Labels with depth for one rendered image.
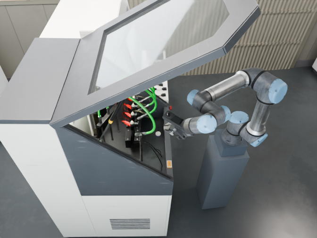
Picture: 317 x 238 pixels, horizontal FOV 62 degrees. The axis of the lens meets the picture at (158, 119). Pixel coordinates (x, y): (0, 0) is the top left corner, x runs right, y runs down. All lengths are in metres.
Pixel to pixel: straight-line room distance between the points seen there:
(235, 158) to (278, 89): 0.73
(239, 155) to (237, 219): 0.83
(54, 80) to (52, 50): 0.29
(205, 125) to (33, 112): 0.77
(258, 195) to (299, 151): 0.82
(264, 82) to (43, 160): 1.22
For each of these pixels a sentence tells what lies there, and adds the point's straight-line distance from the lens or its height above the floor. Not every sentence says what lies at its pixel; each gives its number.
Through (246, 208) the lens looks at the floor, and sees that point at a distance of 2.74.
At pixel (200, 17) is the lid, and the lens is 1.21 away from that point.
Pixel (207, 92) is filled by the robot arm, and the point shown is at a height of 1.53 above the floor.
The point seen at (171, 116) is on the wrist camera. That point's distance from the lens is 1.27.
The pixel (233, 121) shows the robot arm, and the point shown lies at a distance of 1.79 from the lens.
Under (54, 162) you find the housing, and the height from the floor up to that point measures 1.17.
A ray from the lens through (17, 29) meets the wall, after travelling 3.66.
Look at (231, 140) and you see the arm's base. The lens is 1.90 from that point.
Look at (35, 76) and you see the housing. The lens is 1.52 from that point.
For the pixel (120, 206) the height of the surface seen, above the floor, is 0.64.
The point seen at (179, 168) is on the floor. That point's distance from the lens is 2.82.
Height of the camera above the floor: 2.36
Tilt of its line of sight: 47 degrees down
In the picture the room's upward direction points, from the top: 2 degrees clockwise
